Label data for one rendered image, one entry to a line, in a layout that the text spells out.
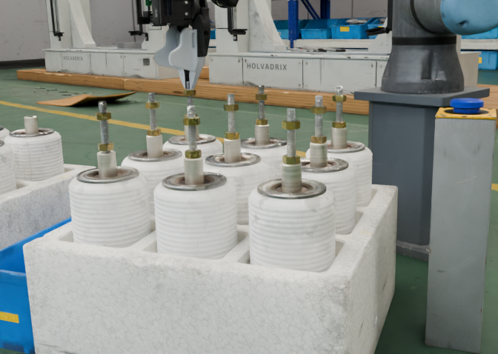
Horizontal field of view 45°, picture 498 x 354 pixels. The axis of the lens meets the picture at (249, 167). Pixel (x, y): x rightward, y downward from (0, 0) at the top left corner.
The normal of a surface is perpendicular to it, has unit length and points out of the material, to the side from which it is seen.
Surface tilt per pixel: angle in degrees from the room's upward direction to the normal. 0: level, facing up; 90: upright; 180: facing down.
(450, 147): 90
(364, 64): 90
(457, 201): 90
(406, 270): 0
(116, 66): 90
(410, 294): 0
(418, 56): 72
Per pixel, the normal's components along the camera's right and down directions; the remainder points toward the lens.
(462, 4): 0.20, 0.35
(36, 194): 0.92, 0.07
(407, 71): -0.56, -0.10
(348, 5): -0.71, 0.18
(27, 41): 0.70, 0.15
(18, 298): -0.36, 0.26
